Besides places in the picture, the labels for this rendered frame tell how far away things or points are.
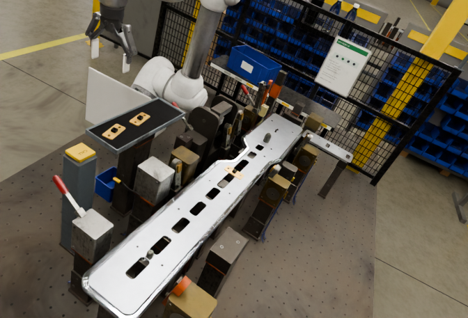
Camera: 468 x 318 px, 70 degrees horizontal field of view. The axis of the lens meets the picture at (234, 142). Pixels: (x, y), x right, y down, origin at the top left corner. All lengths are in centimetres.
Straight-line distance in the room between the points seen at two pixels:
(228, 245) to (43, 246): 69
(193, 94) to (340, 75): 91
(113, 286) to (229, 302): 54
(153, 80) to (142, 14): 225
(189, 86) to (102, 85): 43
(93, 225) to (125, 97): 88
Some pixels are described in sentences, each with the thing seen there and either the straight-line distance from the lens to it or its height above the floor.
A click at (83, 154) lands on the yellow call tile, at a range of 110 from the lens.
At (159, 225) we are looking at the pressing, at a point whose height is 100.
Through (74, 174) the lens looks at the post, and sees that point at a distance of 112.
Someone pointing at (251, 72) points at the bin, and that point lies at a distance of 214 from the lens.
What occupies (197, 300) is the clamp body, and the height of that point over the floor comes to 106.
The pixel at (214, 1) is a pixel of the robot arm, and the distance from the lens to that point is 160.
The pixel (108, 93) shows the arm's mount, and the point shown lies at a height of 93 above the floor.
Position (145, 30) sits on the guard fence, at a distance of 409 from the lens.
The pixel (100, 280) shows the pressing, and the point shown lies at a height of 100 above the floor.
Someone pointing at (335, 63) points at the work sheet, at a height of 130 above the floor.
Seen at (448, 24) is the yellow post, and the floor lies 172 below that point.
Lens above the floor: 188
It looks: 34 degrees down
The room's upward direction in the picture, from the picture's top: 21 degrees clockwise
